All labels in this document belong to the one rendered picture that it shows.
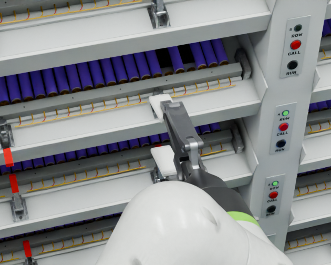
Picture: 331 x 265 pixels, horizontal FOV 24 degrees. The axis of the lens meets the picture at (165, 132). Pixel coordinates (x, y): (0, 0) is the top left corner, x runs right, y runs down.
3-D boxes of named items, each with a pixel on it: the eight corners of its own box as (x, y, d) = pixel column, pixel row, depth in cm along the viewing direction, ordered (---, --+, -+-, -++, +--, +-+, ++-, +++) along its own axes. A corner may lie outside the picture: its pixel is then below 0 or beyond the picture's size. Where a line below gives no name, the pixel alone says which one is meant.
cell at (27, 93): (27, 69, 133) (34, 101, 130) (16, 71, 132) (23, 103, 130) (26, 63, 131) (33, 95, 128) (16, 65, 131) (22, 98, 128)
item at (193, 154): (187, 191, 97) (192, 170, 93) (176, 158, 100) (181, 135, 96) (205, 188, 98) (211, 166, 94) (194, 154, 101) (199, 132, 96)
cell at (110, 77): (107, 54, 136) (116, 85, 133) (97, 57, 135) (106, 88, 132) (108, 49, 134) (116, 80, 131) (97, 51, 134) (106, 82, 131)
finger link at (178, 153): (178, 187, 98) (180, 181, 97) (157, 117, 104) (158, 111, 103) (207, 182, 99) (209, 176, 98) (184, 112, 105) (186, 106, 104)
